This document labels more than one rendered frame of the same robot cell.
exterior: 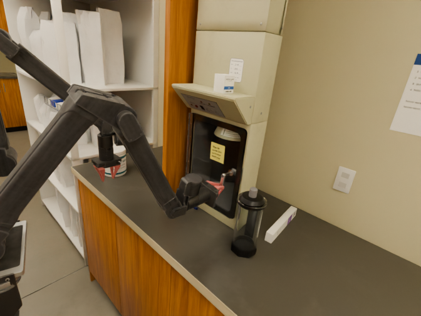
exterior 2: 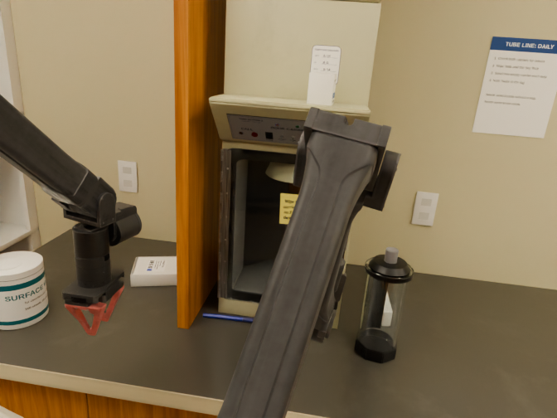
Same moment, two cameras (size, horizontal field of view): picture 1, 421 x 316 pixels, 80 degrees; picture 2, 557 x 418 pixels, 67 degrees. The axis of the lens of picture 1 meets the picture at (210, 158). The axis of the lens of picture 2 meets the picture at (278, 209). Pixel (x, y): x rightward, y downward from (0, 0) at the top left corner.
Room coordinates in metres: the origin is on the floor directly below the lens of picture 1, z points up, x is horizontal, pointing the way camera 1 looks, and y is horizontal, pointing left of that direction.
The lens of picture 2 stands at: (0.22, 0.54, 1.58)
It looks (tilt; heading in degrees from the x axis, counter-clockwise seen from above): 19 degrees down; 325
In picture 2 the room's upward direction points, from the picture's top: 4 degrees clockwise
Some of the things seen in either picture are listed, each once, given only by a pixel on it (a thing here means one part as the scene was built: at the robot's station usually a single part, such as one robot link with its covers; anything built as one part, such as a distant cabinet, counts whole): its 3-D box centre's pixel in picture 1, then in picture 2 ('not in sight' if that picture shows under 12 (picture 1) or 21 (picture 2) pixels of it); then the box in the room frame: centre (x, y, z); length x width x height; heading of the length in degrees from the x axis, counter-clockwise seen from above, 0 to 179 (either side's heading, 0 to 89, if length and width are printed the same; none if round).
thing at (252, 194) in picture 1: (252, 196); (389, 262); (0.78, -0.16, 1.18); 0.09 x 0.09 x 0.07
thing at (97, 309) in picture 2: (105, 170); (94, 308); (0.94, 0.43, 1.14); 0.07 x 0.07 x 0.09; 49
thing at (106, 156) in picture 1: (106, 154); (94, 271); (0.95, 0.43, 1.21); 0.10 x 0.07 x 0.07; 139
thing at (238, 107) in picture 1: (209, 103); (289, 125); (0.95, 0.02, 1.46); 0.32 x 0.12 x 0.10; 49
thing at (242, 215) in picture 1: (247, 224); (382, 307); (0.78, -0.16, 1.06); 0.11 x 0.11 x 0.21
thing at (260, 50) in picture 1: (235, 130); (293, 167); (1.09, -0.10, 1.33); 0.32 x 0.25 x 0.77; 49
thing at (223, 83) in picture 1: (223, 83); (322, 88); (0.91, -0.02, 1.54); 0.05 x 0.05 x 0.06; 45
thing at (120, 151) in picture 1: (114, 160); (16, 289); (1.31, 0.55, 1.02); 0.13 x 0.13 x 0.15
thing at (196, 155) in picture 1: (212, 165); (283, 234); (0.99, -0.01, 1.19); 0.30 x 0.01 x 0.40; 48
